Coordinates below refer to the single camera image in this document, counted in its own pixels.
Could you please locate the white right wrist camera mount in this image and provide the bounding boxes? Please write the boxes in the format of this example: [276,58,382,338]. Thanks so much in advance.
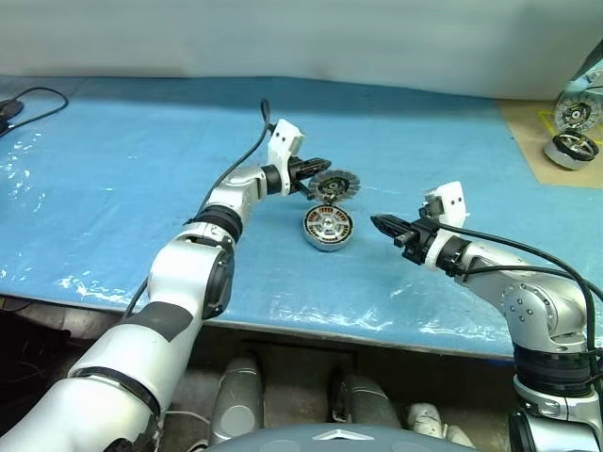
[421,180,473,275]

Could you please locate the spare finned round motor lid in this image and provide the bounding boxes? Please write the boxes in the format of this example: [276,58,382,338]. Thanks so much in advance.
[554,90,596,138]

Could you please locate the light blue stand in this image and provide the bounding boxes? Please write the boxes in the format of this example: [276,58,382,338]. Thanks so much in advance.
[563,36,603,96]

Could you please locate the grey robot torso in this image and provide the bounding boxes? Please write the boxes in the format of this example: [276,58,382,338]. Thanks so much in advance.
[201,420,421,452]

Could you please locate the silver spoked rotor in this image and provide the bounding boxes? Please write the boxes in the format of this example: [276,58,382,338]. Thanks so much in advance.
[308,207,352,244]

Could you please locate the black cable on mat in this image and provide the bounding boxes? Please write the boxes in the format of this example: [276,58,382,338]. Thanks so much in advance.
[0,86,70,138]

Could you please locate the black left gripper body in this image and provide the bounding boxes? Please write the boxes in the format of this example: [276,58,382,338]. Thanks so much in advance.
[285,156,314,196]

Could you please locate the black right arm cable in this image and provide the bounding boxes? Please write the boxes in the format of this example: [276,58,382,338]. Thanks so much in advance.
[439,223,603,360]

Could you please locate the white shoe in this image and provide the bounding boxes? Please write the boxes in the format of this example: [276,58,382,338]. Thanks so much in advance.
[406,401,476,449]

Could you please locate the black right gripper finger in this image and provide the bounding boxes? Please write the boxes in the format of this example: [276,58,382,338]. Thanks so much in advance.
[369,213,418,234]
[380,227,412,249]

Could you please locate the grey robot leg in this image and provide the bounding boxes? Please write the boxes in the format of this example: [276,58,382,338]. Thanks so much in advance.
[213,356,266,444]
[335,373,402,430]

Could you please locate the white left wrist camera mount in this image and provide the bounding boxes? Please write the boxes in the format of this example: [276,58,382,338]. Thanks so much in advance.
[267,118,308,196]

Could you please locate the spare silver motor housing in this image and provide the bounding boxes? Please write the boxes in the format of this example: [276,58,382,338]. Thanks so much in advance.
[543,132,601,172]

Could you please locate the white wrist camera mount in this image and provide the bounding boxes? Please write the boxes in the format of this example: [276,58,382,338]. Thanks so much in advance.
[267,118,308,196]
[421,180,473,275]

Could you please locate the silver motor housing copper windings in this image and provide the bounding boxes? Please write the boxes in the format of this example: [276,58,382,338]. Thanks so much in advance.
[301,202,355,253]

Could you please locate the blue table mat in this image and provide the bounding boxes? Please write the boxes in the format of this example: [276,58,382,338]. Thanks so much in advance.
[0,73,603,363]

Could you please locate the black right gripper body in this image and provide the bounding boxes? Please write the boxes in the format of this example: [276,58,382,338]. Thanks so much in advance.
[399,216,442,268]

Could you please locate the brown cardboard sheet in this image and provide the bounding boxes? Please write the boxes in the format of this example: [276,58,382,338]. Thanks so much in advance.
[497,95,603,190]

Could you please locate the black oval device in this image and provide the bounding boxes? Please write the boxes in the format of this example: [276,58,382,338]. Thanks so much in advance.
[0,98,25,122]

